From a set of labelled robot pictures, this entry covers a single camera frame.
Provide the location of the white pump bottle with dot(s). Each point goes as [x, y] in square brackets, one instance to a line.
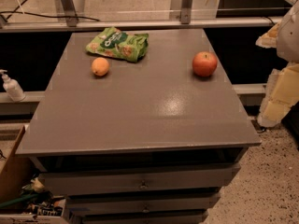
[12, 87]

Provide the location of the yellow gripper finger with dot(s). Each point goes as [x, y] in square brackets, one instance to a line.
[269, 39]
[281, 94]

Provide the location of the orange fruit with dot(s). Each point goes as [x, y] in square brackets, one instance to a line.
[100, 67]

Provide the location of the cardboard box with clutter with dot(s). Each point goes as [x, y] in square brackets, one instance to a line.
[14, 174]

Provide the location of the red apple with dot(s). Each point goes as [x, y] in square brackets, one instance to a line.
[204, 64]

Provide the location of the grey drawer cabinet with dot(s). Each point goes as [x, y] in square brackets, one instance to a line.
[150, 143]

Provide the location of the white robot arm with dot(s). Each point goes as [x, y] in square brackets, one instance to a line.
[288, 36]

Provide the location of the green chip bag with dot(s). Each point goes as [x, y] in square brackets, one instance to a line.
[117, 44]

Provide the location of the metal frame rail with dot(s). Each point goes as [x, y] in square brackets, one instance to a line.
[22, 27]

